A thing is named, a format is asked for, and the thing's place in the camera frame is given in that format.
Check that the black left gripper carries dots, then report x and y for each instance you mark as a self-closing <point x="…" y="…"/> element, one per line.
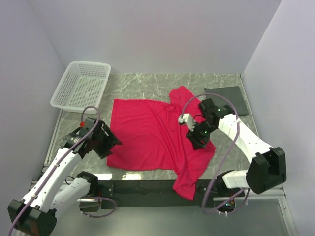
<point x="111" y="139"/>

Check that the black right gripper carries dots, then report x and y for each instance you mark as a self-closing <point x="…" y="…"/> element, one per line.
<point x="195" y="138"/>

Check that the crimson red t-shirt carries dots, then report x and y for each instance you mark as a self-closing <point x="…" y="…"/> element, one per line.
<point x="153" y="139"/>

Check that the white perforated plastic basket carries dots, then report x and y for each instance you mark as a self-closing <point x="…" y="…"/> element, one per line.
<point x="82" y="84"/>

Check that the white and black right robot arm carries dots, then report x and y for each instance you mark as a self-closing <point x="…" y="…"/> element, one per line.
<point x="267" y="167"/>

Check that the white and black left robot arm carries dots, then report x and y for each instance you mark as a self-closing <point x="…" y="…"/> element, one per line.
<point x="36" y="213"/>

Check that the black wedge block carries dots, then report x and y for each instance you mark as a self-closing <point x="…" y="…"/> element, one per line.
<point x="234" y="95"/>

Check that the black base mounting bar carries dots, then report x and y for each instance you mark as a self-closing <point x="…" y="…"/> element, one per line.
<point x="148" y="193"/>

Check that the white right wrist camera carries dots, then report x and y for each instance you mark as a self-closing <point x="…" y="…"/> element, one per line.
<point x="188" y="120"/>

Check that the aluminium frame rail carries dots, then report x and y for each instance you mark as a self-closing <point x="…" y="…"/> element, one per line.
<point x="274" y="193"/>

